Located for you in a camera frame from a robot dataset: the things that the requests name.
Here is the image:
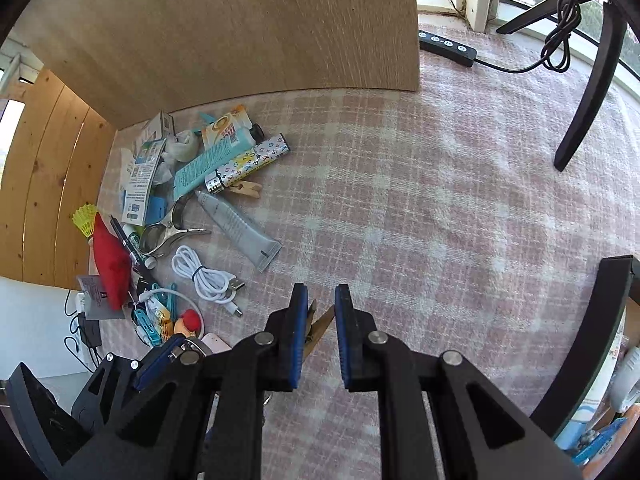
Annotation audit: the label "small white carton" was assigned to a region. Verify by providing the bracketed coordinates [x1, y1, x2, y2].
[137, 109, 176, 144]

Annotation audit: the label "plain wooden clothespin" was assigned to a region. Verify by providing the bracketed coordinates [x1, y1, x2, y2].
[302, 299, 337, 362]
[225, 180, 263, 200]

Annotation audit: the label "wooden slat panel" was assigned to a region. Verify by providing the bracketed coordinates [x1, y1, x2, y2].
[0, 66, 119, 292]

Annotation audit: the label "white blue printed packet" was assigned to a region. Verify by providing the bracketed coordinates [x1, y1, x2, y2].
[121, 139, 167, 226]

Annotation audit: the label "yellow orange packet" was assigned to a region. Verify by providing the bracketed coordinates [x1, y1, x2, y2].
[200, 104, 252, 150]

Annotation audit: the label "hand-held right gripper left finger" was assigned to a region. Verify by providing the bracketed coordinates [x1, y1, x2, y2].
[52, 283, 309, 480]

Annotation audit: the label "white green marker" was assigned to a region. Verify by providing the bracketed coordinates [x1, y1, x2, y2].
[122, 223, 147, 267]

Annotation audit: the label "black power cable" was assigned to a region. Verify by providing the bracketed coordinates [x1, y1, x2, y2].
[472, 0, 585, 74]

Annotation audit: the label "white plastic bottle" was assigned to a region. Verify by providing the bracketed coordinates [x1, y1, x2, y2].
[606, 344, 640, 417]

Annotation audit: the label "teal tube with black cap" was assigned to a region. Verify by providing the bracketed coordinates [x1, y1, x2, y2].
[172, 124, 266, 197]

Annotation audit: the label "light wooden board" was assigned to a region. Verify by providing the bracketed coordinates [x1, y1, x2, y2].
[14, 0, 421, 132]

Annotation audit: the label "large metal clip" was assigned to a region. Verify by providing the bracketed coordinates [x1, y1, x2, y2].
[139, 194, 213, 259]

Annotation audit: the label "clear grey tube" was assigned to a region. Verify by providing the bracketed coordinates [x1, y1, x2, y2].
[193, 189, 283, 274]

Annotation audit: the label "yellow shuttlecock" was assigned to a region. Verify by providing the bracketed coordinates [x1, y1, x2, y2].
[71, 203, 98, 238]

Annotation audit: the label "red pompom toy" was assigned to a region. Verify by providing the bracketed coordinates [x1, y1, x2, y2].
[174, 308, 204, 339]

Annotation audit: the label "pink plaid blanket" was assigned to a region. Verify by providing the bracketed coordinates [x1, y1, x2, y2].
[89, 19, 640, 480]

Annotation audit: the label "coiled white usb cable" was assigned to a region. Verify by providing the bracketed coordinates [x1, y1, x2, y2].
[171, 245, 247, 319]

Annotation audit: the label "pink flat case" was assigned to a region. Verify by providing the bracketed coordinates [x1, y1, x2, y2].
[199, 332, 232, 357]

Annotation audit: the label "black power strip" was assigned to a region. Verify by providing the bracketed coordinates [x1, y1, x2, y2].
[418, 29, 477, 69]

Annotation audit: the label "black chair legs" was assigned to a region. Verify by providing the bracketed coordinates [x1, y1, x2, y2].
[496, 0, 629, 173]

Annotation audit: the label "blue plastic clothespins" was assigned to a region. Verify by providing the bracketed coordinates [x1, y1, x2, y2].
[132, 282, 179, 349]

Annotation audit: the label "grey paper tag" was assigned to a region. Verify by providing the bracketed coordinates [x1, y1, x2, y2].
[76, 273, 126, 320]

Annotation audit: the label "patterned cylinder case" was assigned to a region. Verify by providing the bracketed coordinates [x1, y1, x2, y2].
[204, 133, 291, 195]

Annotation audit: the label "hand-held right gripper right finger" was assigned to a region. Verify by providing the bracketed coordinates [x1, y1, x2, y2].
[333, 283, 587, 480]

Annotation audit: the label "black pen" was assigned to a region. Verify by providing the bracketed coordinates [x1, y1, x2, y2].
[108, 215, 152, 282]

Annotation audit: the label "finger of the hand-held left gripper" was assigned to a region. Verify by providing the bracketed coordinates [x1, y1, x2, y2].
[72, 335, 207, 431]

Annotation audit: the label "red fabric pouch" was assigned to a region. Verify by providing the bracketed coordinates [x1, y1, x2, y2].
[92, 212, 134, 311]

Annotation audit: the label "black power adapter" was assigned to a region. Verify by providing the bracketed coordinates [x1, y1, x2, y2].
[64, 290, 104, 361]

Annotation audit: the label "crumpled white plastic wrap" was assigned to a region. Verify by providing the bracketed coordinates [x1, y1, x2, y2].
[159, 129, 201, 167]

